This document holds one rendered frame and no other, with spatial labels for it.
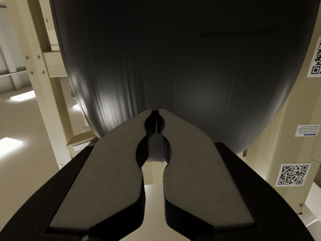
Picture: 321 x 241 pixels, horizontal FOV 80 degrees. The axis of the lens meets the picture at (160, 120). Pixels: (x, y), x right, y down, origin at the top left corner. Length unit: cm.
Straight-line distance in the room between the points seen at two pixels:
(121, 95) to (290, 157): 46
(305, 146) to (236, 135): 32
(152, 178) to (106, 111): 66
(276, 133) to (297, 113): 6
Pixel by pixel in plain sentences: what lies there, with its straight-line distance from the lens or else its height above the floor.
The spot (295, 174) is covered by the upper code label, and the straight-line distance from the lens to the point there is 62.
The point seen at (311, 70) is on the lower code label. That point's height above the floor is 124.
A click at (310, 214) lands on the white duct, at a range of 131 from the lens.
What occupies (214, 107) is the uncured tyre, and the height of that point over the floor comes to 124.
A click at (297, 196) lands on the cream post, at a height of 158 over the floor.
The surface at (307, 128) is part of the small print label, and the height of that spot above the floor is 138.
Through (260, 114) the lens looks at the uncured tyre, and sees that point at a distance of 26.
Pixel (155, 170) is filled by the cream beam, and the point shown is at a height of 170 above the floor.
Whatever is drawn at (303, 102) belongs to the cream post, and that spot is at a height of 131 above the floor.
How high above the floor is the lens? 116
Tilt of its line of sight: 25 degrees up
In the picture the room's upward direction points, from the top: 178 degrees clockwise
